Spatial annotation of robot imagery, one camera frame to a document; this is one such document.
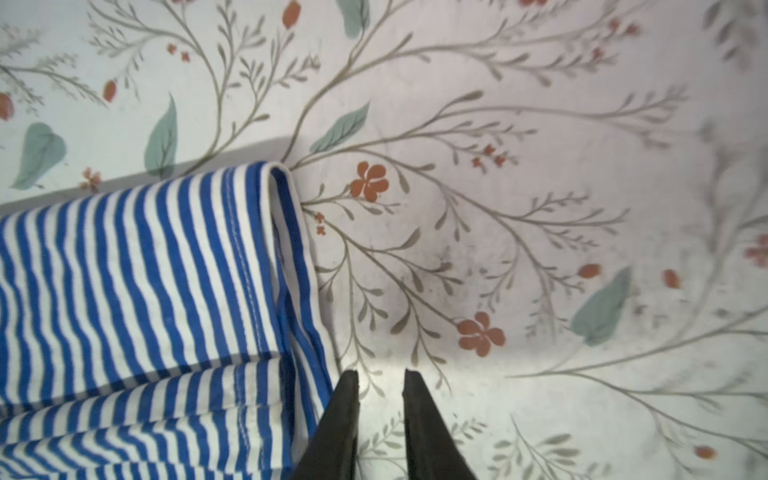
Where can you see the blue white striped tank top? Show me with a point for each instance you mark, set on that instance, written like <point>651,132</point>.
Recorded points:
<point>170,331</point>

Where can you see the floral tablecloth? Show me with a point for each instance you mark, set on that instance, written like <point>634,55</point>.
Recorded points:
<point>554,211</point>

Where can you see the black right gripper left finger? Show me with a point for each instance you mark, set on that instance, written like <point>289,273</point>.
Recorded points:
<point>331,453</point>

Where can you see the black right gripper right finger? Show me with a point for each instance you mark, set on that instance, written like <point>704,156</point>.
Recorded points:
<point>431,452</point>

